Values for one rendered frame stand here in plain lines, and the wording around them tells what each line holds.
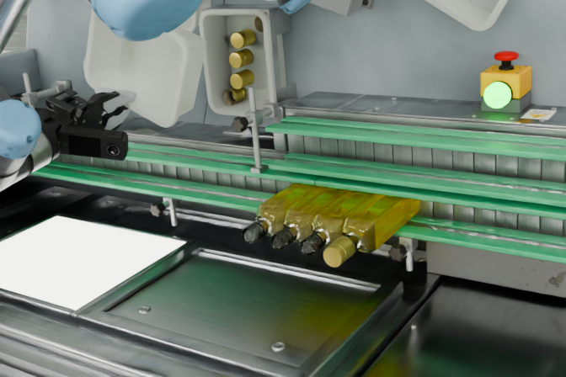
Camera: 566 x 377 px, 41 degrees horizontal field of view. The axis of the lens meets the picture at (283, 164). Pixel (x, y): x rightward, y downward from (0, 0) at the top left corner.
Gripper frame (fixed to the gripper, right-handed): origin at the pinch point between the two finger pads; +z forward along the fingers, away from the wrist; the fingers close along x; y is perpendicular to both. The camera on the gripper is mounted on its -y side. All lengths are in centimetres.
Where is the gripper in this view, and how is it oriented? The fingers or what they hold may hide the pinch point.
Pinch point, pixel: (133, 100)
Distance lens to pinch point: 142.8
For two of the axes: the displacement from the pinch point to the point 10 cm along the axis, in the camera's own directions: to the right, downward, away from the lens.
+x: -0.9, 8.0, 5.9
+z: 5.7, -4.5, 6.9
